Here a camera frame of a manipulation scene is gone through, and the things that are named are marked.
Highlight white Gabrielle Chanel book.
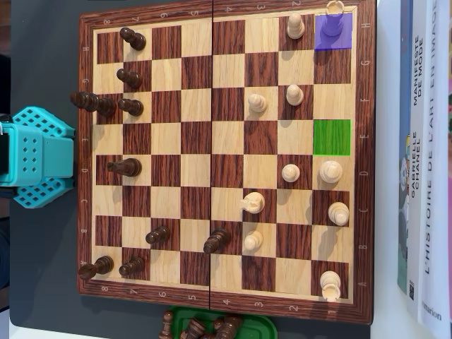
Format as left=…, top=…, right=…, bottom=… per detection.
left=405, top=0, right=428, bottom=324

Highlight dark wooden bishop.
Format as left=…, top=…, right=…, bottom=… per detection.
left=203, top=228, right=231, bottom=255
left=107, top=157, right=143, bottom=177

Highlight dark wooden rook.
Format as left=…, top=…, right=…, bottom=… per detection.
left=78, top=256, right=115, bottom=282

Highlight teal perforated robot base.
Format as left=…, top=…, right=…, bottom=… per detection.
left=0, top=105, right=76, bottom=210

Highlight blue illustrated book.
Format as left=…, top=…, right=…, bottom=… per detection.
left=397, top=0, right=415, bottom=295

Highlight white art history book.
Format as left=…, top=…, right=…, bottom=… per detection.
left=417, top=0, right=452, bottom=339

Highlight light wooden knight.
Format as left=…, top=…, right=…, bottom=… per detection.
left=239, top=191, right=266, bottom=215

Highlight light wooden king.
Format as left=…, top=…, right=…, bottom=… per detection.
left=319, top=160, right=343, bottom=184

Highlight green plastic tray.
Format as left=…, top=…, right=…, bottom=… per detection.
left=165, top=305, right=278, bottom=339

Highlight light wooden rook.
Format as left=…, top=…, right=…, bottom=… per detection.
left=319, top=0, right=345, bottom=37
left=319, top=270, right=342, bottom=302

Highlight dark wooden pawn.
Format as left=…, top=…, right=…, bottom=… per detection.
left=119, top=27, right=147, bottom=50
left=116, top=68, right=143, bottom=89
left=117, top=98, right=145, bottom=117
left=118, top=256, right=145, bottom=278
left=145, top=225, right=172, bottom=245

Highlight captured dark pieces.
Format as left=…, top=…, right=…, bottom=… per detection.
left=215, top=315, right=244, bottom=339

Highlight dark grey desk mat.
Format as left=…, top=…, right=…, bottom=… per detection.
left=8, top=0, right=372, bottom=339

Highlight light wooden bishop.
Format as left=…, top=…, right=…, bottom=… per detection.
left=327, top=201, right=350, bottom=227

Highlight folding wooden chessboard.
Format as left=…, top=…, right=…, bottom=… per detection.
left=76, top=0, right=376, bottom=326

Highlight dark wooden king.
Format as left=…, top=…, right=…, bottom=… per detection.
left=69, top=91, right=117, bottom=118

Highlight light wooden pawn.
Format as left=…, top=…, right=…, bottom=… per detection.
left=246, top=93, right=268, bottom=114
left=285, top=84, right=304, bottom=107
left=281, top=163, right=301, bottom=184
left=243, top=230, right=264, bottom=252
left=285, top=13, right=306, bottom=40

